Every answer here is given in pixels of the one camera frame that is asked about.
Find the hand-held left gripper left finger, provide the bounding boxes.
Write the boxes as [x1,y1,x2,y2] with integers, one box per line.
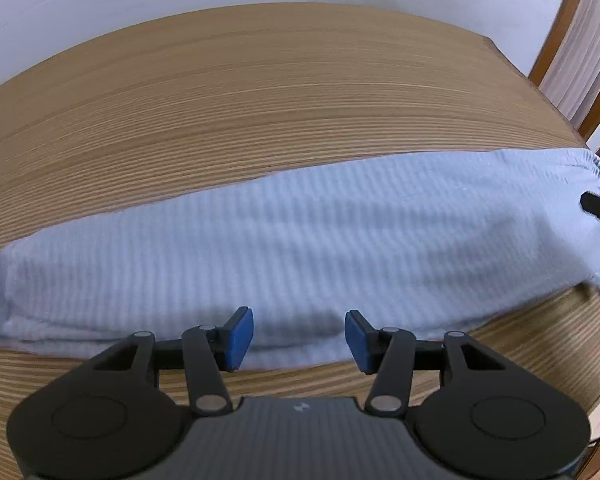
[87,306,256,416]

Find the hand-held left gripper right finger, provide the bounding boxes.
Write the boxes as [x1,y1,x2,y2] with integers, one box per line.
[344,310,513,416]

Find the grey white striped garment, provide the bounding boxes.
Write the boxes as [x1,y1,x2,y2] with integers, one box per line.
[0,147,600,363]

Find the pale curtain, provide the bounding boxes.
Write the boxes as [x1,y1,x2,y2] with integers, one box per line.
[537,0,600,128]

